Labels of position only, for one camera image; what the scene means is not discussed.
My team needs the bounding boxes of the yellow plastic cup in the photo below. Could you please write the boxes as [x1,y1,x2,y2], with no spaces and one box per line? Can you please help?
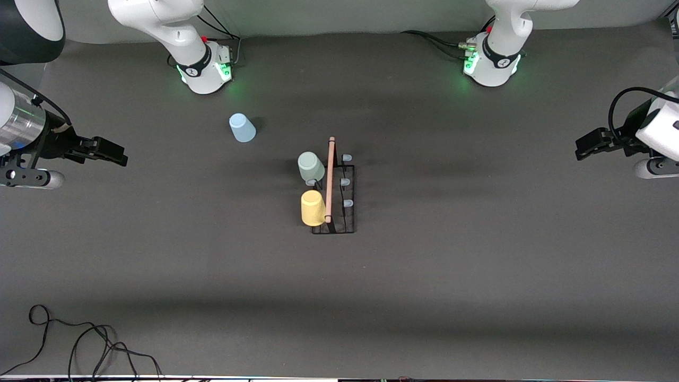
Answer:
[301,190,327,228]

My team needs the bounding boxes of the black wire cup holder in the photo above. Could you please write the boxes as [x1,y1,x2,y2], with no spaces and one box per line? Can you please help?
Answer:
[304,136,355,236]

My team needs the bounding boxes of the pale green plastic cup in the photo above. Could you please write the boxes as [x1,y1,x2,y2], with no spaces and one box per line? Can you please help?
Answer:
[298,151,326,183]

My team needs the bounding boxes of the loose black cable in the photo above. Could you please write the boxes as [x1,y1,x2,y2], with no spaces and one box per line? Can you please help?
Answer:
[0,304,163,380]

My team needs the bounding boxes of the left arm wrist cable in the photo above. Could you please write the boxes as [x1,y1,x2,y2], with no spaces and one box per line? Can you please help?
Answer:
[608,86,679,142]

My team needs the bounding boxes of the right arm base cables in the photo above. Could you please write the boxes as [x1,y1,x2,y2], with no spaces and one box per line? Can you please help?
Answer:
[199,5,242,67]

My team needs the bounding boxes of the arm wrist cable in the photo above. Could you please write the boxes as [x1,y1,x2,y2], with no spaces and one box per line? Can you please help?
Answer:
[608,86,679,142]
[0,69,73,128]

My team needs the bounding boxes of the light blue plastic cup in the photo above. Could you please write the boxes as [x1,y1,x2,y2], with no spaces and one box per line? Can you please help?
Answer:
[229,113,256,143]

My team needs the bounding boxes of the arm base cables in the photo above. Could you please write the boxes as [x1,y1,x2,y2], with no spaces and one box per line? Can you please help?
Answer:
[199,5,242,67]
[401,30,476,60]

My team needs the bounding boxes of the right arm wrist cable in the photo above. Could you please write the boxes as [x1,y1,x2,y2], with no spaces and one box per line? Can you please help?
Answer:
[0,69,73,128]

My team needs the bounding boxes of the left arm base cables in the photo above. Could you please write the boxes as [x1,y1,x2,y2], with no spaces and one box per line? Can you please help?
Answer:
[401,30,476,60]

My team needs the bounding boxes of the dark grey table mat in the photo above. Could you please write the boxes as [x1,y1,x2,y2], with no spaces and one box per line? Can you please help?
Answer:
[0,19,679,378]

